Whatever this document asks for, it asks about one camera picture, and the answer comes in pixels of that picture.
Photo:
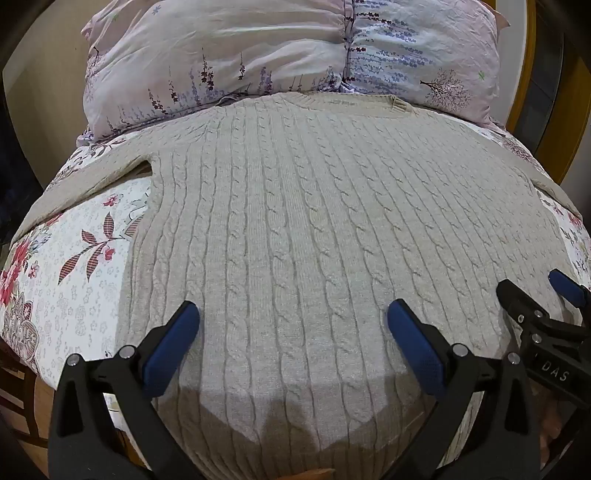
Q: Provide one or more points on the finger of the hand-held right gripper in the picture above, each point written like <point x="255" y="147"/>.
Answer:
<point x="565" y="286"/>
<point x="517" y="300"/>

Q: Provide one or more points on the pale pink floral pillow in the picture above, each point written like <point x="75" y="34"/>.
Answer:
<point x="207" y="50"/>

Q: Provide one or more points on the brown wooden furniture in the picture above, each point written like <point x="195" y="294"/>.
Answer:
<point x="23" y="410"/>

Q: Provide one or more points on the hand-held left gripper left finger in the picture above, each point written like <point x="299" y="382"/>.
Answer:
<point x="173" y="346"/>

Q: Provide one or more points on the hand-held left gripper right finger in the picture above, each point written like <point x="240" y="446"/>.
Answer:
<point x="415" y="346"/>

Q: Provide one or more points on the floral bed sheet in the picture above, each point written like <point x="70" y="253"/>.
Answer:
<point x="69" y="295"/>

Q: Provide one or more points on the yellow wooden headboard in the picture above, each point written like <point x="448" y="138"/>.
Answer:
<point x="561" y="157"/>

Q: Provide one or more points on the person's right hand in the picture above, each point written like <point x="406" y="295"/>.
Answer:
<point x="551" y="420"/>

